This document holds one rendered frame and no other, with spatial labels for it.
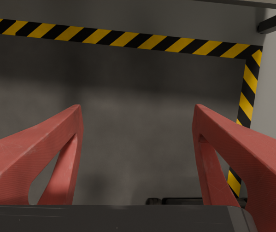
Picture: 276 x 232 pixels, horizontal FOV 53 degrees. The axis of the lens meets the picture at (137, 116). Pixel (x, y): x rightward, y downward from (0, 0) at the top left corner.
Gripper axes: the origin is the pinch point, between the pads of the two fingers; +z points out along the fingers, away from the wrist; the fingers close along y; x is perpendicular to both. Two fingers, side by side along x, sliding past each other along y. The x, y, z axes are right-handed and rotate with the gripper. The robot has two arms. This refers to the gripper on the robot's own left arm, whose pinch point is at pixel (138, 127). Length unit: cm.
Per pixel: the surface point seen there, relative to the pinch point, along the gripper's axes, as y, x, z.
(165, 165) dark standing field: -12, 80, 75
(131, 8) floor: 3, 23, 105
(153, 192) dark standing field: -7, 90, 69
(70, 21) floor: 27, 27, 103
